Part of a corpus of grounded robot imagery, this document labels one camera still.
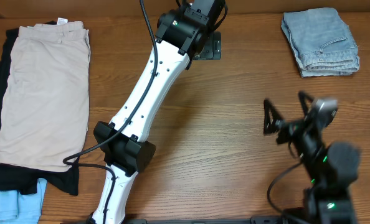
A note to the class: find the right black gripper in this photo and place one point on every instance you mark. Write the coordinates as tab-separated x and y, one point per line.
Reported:
289	126

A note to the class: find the light blue denim shorts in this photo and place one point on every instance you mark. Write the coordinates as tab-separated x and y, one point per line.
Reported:
321	42

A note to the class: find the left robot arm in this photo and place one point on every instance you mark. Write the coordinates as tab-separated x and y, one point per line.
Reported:
184	34

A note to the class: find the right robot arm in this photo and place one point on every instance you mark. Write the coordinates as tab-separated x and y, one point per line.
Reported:
332	169

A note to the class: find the beige folded shorts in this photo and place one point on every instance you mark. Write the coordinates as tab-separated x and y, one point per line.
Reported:
45	108

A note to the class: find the black garment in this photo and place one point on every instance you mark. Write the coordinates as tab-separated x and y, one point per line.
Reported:
21	178

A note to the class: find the light blue cloth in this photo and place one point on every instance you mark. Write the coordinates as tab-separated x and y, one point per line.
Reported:
17	208

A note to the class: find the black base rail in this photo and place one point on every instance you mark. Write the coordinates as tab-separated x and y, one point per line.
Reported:
252	220

